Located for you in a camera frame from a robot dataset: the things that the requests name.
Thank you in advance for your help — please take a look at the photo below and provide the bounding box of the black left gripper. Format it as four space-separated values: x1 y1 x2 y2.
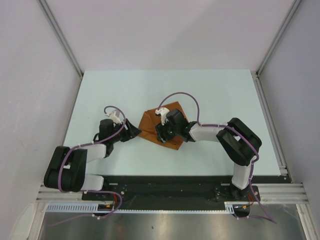
109 118 141 143

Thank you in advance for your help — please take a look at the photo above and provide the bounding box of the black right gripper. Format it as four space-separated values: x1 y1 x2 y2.
155 119 180 144

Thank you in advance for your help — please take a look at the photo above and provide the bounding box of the orange cloth napkin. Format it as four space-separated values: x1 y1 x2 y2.
138 108 184 150

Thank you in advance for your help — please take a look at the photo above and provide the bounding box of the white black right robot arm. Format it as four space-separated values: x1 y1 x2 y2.
155 107 262 201

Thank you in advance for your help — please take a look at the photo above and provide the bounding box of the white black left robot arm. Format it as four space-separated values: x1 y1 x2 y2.
43 119 142 200

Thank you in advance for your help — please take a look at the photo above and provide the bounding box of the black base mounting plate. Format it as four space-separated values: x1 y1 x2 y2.
77 175 291 212

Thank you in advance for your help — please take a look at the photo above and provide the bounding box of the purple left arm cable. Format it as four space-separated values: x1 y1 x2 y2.
47 105 126 227

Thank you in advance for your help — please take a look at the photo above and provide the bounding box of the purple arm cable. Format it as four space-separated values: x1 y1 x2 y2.
47 105 126 227
159 91 277 224

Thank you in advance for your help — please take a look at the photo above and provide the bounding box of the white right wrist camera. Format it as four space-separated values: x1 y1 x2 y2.
155 107 170 126

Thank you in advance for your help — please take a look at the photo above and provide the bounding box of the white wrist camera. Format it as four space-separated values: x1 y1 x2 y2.
155 107 170 126
105 110 122 125

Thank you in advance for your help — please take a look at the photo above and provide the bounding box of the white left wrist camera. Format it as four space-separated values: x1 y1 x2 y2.
105 110 122 125

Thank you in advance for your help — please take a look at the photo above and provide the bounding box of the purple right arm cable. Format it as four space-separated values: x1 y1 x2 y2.
159 91 277 224

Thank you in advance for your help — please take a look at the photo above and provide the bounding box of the white slotted cable duct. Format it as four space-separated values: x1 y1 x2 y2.
46 203 234 214

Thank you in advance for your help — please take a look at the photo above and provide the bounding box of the left aluminium corner post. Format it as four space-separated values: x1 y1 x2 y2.
36 0 84 79

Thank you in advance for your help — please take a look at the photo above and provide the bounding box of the aluminium corner post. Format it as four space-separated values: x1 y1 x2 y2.
36 0 84 79
255 0 304 77

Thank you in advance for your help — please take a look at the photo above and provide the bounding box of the right aluminium corner post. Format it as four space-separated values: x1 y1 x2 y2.
255 0 304 77

